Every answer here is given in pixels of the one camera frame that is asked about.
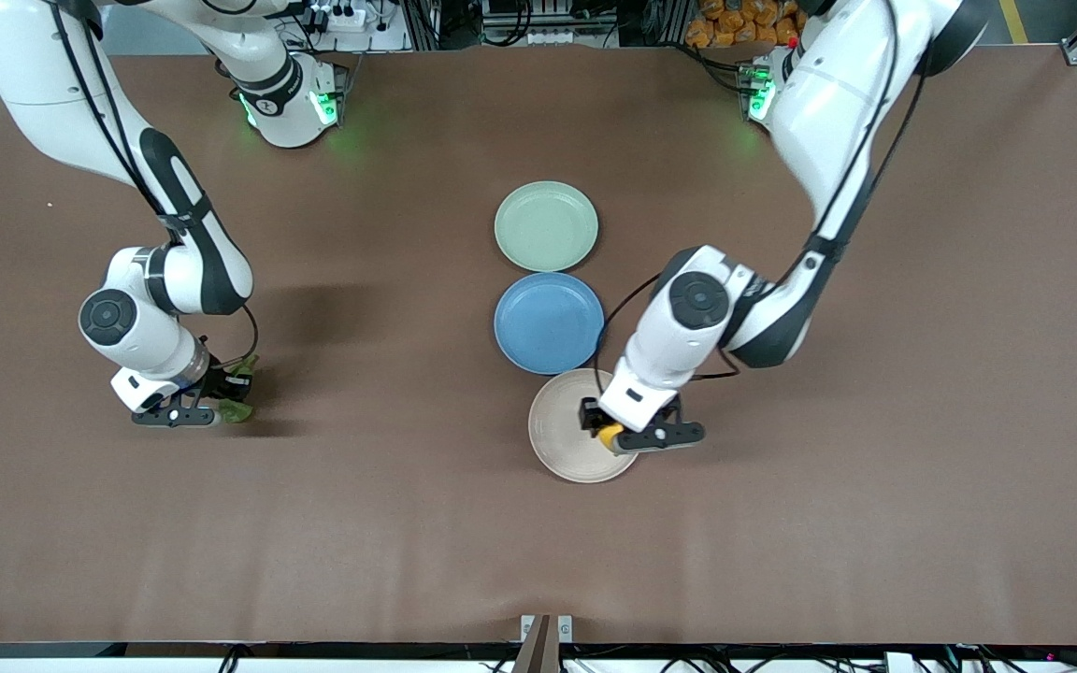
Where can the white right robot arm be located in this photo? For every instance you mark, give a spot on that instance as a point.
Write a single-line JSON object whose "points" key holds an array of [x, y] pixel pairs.
{"points": [[34, 84]]}

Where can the white power strip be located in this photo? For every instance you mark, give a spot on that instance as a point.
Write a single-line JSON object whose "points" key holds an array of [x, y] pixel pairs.
{"points": [[344, 16]]}

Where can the blue round plate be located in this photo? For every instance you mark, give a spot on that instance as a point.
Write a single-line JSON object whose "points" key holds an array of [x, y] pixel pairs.
{"points": [[548, 322]]}

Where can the orange packaged goods pile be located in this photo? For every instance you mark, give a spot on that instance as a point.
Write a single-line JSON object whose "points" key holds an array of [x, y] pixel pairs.
{"points": [[744, 21]]}

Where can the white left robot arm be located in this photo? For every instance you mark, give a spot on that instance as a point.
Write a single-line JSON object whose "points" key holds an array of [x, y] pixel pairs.
{"points": [[828, 93]]}

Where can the yellow lemon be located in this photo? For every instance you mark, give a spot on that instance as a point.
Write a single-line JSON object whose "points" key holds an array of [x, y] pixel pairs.
{"points": [[610, 436]]}

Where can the pale green round plate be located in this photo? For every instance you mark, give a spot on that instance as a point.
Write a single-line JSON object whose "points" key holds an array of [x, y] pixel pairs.
{"points": [[546, 226]]}

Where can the metal table edge bracket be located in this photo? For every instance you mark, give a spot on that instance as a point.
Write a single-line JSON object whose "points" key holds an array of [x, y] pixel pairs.
{"points": [[546, 640]]}

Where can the beige round plate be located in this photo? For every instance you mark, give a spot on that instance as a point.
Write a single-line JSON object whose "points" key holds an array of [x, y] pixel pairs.
{"points": [[562, 439]]}

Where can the green lettuce leaf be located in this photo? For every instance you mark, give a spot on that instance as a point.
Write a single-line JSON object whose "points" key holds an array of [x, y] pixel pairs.
{"points": [[239, 409]]}

